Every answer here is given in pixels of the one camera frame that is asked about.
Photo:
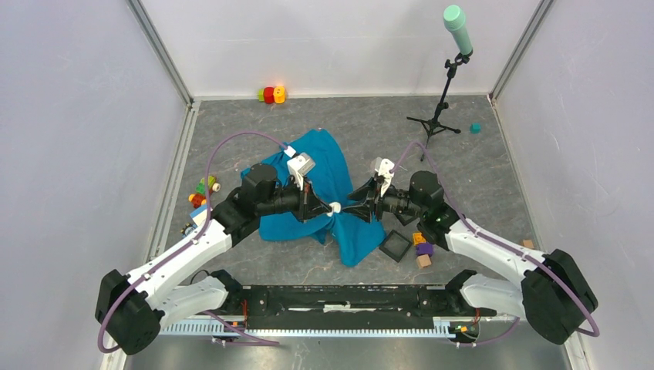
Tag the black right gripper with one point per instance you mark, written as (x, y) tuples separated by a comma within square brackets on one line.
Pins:
[(370, 189)]

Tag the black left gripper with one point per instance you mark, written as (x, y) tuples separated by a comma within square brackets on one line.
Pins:
[(308, 206)]

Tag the small white brooch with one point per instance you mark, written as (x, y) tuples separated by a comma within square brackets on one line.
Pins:
[(335, 208)]

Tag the teal blue cloth garment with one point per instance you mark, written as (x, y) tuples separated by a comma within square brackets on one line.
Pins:
[(330, 178)]

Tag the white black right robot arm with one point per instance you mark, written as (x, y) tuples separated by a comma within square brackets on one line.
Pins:
[(548, 290)]

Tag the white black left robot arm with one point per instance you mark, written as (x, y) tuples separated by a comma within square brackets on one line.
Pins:
[(132, 308)]

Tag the orange toy block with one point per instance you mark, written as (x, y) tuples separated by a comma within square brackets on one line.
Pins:
[(418, 238)]

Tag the purple toy block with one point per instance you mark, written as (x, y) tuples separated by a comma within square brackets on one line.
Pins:
[(424, 249)]

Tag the tan wooden cube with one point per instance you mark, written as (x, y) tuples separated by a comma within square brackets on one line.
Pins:
[(423, 261)]

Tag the black tripod microphone stand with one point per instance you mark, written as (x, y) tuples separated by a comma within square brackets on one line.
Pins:
[(433, 126)]

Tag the colourful toy block train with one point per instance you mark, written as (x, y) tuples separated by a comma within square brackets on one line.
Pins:
[(205, 187)]

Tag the green red orange toy stack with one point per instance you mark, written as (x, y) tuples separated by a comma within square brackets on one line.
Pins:
[(272, 95)]

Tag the brown wooden cube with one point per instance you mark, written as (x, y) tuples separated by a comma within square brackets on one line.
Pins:
[(528, 244)]

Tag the mint green microphone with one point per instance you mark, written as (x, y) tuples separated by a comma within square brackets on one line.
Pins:
[(454, 20)]

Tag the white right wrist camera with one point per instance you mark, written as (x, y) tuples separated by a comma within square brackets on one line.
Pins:
[(383, 173)]

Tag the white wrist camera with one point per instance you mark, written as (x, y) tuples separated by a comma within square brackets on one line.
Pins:
[(383, 173), (298, 165)]

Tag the black square frame upper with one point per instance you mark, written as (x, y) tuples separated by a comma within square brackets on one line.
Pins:
[(405, 219)]

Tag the black square frame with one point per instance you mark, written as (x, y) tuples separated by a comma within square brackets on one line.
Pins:
[(395, 245), (405, 219)]

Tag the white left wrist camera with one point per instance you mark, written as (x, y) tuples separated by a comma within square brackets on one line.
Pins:
[(298, 165)]

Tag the black square frame lower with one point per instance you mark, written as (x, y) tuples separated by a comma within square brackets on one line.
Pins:
[(395, 245)]

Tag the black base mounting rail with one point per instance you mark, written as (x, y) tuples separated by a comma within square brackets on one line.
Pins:
[(334, 307)]

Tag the white slotted cable duct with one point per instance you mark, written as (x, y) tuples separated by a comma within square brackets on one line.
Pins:
[(207, 326)]

